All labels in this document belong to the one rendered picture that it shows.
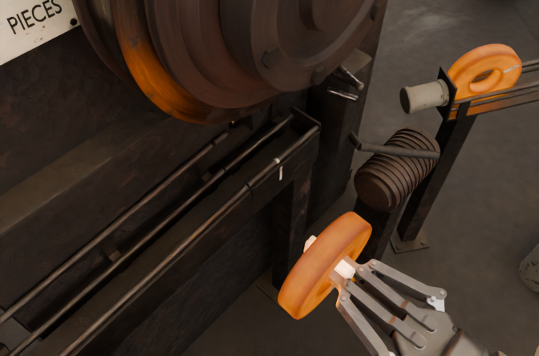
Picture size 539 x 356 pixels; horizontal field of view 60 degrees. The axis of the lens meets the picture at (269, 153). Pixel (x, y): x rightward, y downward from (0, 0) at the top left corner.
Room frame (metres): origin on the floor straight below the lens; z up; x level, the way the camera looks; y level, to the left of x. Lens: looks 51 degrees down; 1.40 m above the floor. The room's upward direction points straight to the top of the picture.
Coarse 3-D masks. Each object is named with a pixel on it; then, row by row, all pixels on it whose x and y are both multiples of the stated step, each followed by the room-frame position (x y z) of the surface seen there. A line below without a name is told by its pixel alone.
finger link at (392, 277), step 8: (368, 264) 0.26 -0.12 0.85; (376, 264) 0.26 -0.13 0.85; (376, 272) 0.26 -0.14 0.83; (384, 272) 0.25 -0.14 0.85; (392, 272) 0.25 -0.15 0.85; (384, 280) 0.25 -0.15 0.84; (392, 280) 0.24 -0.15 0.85; (400, 280) 0.24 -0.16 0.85; (408, 280) 0.24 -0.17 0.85; (400, 288) 0.23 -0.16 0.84; (408, 288) 0.23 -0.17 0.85; (416, 288) 0.23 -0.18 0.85; (424, 288) 0.23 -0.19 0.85; (432, 288) 0.23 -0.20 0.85; (440, 288) 0.23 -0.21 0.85; (416, 296) 0.22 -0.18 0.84; (424, 296) 0.22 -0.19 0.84; (440, 296) 0.22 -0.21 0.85
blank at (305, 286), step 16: (336, 224) 0.29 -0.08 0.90; (352, 224) 0.29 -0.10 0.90; (368, 224) 0.30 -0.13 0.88; (320, 240) 0.27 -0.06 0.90; (336, 240) 0.27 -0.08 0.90; (352, 240) 0.27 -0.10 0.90; (304, 256) 0.25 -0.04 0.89; (320, 256) 0.25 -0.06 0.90; (336, 256) 0.25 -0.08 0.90; (352, 256) 0.29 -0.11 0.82; (304, 272) 0.23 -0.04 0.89; (320, 272) 0.23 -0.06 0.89; (288, 288) 0.22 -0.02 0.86; (304, 288) 0.22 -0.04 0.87; (320, 288) 0.25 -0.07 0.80; (288, 304) 0.21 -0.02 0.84; (304, 304) 0.21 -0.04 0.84
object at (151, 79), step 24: (96, 0) 0.40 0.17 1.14; (120, 0) 0.37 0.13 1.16; (96, 24) 0.41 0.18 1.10; (120, 24) 0.36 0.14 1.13; (144, 24) 0.38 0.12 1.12; (120, 48) 0.36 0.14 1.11; (144, 48) 0.38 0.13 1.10; (144, 72) 0.37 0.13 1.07; (168, 96) 0.39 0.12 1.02; (192, 96) 0.41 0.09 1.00; (192, 120) 0.41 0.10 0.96; (216, 120) 0.43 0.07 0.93
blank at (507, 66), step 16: (480, 48) 0.78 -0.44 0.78; (496, 48) 0.77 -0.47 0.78; (464, 64) 0.76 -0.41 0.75; (480, 64) 0.75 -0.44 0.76; (496, 64) 0.76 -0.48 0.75; (512, 64) 0.76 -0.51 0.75; (464, 80) 0.75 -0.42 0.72; (496, 80) 0.77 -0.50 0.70; (512, 80) 0.77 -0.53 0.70; (464, 96) 0.75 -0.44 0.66
